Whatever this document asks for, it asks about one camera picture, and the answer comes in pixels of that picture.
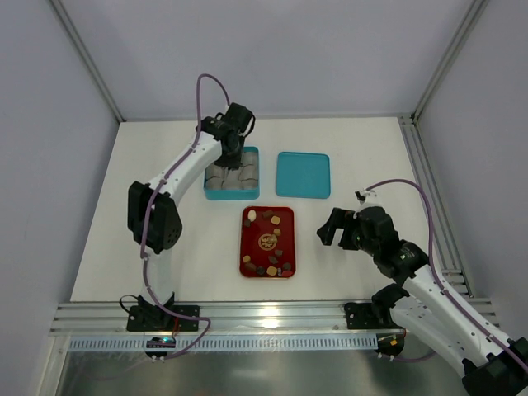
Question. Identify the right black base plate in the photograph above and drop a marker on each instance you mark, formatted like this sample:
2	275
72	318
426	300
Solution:
366	316

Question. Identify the slotted cable duct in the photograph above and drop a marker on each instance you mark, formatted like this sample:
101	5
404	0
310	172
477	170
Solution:
240	342

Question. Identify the teal tin lid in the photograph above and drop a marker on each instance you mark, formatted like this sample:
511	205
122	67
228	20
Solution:
303	175

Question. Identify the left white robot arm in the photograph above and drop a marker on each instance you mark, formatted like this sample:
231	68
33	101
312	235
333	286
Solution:
152	207

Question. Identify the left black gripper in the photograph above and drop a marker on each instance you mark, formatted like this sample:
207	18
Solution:
233	154

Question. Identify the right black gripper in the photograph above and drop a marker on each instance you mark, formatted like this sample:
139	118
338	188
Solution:
346	229

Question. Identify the right frame rail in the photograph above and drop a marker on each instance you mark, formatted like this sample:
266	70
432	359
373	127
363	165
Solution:
449	258

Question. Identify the red rectangular tray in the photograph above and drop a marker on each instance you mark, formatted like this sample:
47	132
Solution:
258	241

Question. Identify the aluminium rail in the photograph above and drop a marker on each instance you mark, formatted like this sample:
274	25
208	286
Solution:
108	318

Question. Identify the caramel square chocolate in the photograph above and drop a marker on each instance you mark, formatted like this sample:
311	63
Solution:
271	271

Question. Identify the teal tin box with cups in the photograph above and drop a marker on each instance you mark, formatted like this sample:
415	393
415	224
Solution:
243	183

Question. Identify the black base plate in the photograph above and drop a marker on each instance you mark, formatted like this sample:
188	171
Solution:
366	316
150	318

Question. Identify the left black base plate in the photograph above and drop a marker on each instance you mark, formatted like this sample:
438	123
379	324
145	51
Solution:
150	318

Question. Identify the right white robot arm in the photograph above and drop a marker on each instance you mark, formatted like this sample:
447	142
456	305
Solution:
419	300

